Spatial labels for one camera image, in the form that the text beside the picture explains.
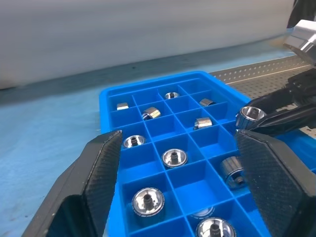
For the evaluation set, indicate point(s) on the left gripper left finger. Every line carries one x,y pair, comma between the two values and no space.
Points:
86,185

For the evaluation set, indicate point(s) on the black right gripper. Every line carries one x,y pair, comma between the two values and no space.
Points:
304,86

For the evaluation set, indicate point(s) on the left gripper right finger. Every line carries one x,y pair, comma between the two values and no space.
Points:
276,185

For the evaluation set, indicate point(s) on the blue compartment tray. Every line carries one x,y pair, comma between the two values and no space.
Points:
195,187

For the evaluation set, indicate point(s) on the perforated metal tray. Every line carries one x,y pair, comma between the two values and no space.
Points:
259,74

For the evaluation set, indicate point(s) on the black equipment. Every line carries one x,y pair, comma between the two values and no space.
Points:
306,10

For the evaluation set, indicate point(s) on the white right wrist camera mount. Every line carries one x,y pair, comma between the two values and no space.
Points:
303,34

